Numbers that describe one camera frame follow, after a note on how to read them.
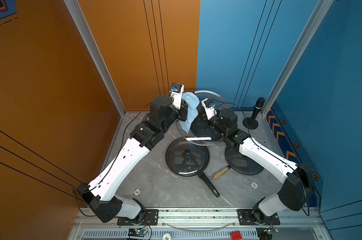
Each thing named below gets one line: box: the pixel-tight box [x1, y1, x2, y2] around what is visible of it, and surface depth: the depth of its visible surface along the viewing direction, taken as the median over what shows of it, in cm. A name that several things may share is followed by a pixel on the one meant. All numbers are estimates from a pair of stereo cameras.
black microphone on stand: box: [242, 97, 265, 130], surface depth 102 cm
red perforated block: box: [230, 230, 243, 240], surface depth 69 cm
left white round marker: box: [133, 188, 142, 197], surface depth 83 cm
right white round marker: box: [250, 182, 259, 189], surface depth 85 cm
